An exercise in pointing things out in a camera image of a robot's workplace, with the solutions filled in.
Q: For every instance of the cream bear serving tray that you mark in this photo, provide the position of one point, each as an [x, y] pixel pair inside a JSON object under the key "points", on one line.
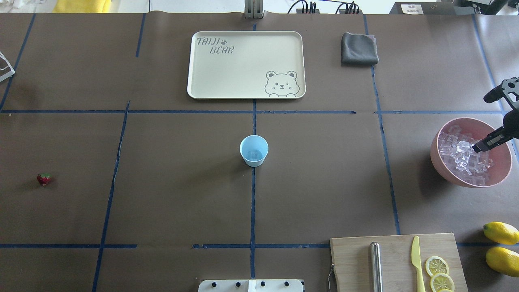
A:
{"points": [[246, 65]]}

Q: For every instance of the light blue plastic cup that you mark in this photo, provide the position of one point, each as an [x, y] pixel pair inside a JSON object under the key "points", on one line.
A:
{"points": [[253, 149]]}

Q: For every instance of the yellow lemon near board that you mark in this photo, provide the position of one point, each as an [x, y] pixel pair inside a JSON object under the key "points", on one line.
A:
{"points": [[501, 233]]}

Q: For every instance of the yellow lemon far one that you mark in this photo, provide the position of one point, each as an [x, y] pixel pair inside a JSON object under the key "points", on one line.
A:
{"points": [[503, 261]]}

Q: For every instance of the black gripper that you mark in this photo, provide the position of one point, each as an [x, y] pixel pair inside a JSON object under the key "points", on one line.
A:
{"points": [[511, 120]]}

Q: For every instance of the lemon slices row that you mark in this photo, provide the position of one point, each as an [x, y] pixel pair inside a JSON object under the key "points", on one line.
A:
{"points": [[438, 270]]}

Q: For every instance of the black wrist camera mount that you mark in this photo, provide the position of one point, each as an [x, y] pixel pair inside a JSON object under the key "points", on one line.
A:
{"points": [[508, 89]]}

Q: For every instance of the aluminium frame post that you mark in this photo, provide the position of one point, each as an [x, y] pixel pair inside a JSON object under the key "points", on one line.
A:
{"points": [[253, 9]]}

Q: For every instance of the yellow plastic knife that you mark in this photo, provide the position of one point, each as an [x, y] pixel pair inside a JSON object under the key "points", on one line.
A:
{"points": [[415, 258]]}

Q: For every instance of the wooden cutting board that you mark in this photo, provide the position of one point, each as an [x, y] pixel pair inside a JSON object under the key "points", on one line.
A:
{"points": [[352, 260]]}

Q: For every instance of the grey folded cloth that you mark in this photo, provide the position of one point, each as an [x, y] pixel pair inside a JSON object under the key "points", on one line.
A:
{"points": [[359, 49]]}

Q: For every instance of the pink bowl of ice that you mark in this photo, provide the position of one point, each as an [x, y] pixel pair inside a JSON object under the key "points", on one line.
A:
{"points": [[455, 160]]}

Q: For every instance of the black power strip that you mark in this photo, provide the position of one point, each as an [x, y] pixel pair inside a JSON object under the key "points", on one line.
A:
{"points": [[450, 7]]}

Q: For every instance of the red strawberry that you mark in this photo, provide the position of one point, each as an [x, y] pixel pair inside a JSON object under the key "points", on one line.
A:
{"points": [[44, 178]]}

